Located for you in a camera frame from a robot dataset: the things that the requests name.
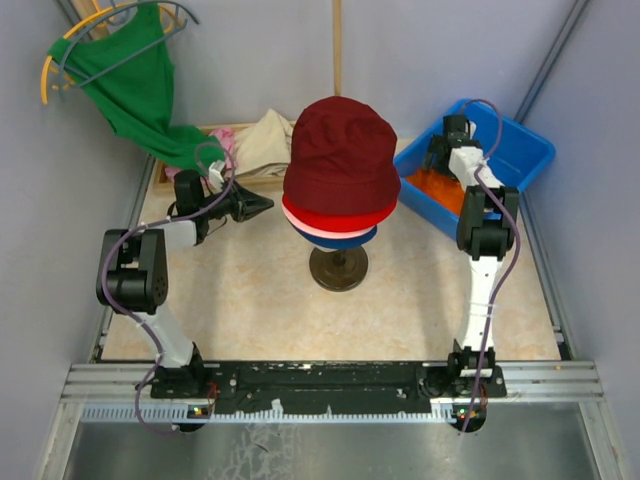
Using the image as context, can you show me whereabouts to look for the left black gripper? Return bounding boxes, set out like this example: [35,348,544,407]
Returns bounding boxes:
[198,176,273,222]

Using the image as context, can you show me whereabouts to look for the orange hat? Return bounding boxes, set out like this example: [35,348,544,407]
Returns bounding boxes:
[405,168,465,216]

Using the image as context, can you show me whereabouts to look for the pink hat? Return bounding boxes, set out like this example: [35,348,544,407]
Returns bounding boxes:
[282,206,376,239]

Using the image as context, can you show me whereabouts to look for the blue plastic bin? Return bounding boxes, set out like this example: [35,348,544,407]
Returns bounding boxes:
[394,99,556,239]

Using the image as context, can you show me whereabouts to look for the blue hat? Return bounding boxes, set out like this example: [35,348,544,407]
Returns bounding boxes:
[295,226,378,250]

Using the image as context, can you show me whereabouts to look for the red hat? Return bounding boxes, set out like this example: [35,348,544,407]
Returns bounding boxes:
[282,194,397,233]

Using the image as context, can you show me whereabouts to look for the cream mannequin head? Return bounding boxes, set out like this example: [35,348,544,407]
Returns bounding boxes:
[309,246,369,293]

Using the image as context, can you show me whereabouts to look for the dark maroon hat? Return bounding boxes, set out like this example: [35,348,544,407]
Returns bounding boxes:
[283,96,401,216]

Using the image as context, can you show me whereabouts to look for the wooden clothes rack with tray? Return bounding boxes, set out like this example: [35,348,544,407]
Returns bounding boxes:
[69,0,350,196]

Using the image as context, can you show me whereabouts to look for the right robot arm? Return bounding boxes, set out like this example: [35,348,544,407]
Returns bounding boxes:
[425,114,519,396]

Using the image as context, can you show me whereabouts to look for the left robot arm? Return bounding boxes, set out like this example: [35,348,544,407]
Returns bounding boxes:
[96,170,274,397]

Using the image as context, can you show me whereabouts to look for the beige cloth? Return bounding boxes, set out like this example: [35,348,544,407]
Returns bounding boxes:
[233,109,293,176]

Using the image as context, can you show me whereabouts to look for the pink cloth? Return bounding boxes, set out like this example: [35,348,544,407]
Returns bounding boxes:
[164,127,236,182]

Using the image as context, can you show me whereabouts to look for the green shirt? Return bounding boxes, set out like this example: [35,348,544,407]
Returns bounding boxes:
[47,3,225,176]

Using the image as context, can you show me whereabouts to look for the yellow hanger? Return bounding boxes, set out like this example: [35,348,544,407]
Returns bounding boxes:
[40,1,199,105]

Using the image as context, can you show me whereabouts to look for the grey hanger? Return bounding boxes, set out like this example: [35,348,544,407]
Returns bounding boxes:
[45,1,201,103]

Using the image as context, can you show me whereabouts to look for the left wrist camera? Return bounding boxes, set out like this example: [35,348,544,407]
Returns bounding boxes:
[208,160,227,191]

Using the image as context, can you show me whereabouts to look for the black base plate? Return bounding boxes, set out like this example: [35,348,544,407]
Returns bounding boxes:
[150,361,506,415]

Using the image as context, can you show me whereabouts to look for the aluminium rail frame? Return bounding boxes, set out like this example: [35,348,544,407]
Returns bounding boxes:
[61,361,604,432]

